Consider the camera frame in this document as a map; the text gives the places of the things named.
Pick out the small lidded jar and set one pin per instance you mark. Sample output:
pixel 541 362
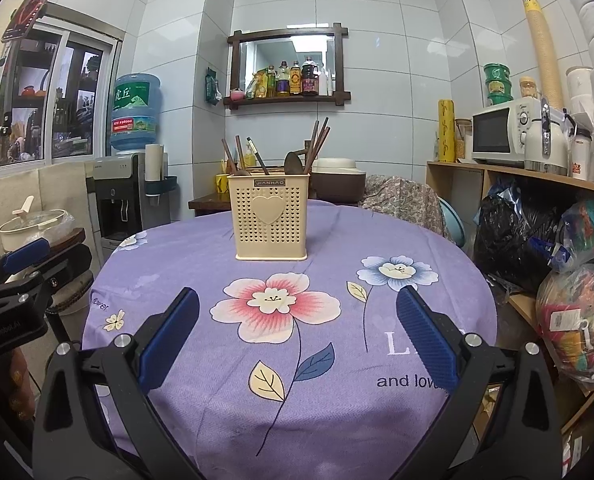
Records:
pixel 527 87

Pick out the metal spoon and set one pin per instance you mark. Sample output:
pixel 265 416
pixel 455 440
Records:
pixel 292 162

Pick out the purple floral tablecloth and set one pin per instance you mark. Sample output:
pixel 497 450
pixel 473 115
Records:
pixel 327 240

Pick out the grey water dispenser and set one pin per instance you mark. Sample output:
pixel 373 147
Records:
pixel 117 195

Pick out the white and steel thermos jug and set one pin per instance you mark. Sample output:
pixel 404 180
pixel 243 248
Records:
pixel 544 145

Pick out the reddish brown chopstick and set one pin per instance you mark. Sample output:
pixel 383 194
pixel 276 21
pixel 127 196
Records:
pixel 240 152
pixel 227 155

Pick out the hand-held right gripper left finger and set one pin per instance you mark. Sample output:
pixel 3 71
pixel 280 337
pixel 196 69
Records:
pixel 174 330

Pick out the clear storage jar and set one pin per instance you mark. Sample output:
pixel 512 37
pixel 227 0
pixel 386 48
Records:
pixel 462 140

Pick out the green packet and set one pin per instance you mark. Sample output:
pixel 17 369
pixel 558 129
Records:
pixel 212 85

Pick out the dark brown wooden chopstick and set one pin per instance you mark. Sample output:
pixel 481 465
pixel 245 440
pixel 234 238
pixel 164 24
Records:
pixel 319 142
pixel 311 145
pixel 324 147

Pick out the wooden shelf unit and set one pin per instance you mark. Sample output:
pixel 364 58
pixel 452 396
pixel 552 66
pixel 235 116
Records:
pixel 457 185

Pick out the sliding window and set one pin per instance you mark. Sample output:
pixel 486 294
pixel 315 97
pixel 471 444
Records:
pixel 77 110

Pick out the clear bag of colourful goods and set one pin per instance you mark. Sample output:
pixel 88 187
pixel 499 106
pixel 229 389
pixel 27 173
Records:
pixel 582 320

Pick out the tall stack of paper cups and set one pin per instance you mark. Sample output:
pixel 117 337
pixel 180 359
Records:
pixel 542 45

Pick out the yellow cup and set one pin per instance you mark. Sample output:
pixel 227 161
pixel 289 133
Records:
pixel 222 182

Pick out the pot with glass lid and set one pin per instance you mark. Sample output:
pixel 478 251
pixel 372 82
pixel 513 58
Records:
pixel 32 225

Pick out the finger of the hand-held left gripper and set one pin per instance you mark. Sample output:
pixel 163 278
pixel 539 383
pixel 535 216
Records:
pixel 62 262
pixel 27 252

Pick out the smartphone on stand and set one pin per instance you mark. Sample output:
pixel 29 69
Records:
pixel 29 7

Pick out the beige perforated utensil holder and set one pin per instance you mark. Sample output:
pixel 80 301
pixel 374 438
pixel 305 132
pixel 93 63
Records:
pixel 269 230

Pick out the wooden framed wall shelf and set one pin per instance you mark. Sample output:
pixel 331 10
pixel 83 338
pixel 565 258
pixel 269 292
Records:
pixel 287 34

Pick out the pink cup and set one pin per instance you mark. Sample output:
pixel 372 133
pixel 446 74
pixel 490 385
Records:
pixel 237 94

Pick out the yellow tube package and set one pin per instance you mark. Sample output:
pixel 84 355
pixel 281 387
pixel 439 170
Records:
pixel 445 130

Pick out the paisley patterned cloth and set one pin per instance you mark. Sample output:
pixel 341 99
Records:
pixel 402 200

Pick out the clear bag of yarn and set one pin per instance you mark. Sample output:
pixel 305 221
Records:
pixel 592 230

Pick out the paper cup dispenser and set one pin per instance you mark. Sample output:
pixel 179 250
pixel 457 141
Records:
pixel 156 170

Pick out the light blue basin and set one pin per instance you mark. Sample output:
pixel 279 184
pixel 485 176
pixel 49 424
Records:
pixel 452 225

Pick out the green instant noodle cups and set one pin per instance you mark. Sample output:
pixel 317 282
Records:
pixel 497 82

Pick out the beige and brown rice cooker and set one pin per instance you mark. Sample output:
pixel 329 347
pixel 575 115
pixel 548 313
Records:
pixel 337 175

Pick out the black plastic bag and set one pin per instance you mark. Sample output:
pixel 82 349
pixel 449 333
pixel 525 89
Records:
pixel 512 240

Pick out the white microwave oven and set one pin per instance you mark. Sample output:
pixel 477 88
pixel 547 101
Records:
pixel 497 132

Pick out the row of condiment bottles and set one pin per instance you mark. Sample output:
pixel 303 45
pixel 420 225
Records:
pixel 297 80

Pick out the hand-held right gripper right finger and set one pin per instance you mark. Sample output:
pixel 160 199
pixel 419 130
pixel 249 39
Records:
pixel 422 330

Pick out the white bottle with red label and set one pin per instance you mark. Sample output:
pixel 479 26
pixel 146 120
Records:
pixel 581 157

